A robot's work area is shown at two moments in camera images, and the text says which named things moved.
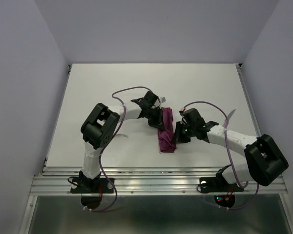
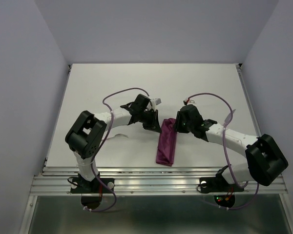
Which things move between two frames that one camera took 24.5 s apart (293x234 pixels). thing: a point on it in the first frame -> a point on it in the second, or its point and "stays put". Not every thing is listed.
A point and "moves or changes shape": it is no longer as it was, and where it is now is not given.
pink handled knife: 226,123 stays put
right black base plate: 218,185 stays put
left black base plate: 83,185 stays put
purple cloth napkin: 165,137 moves or changes shape
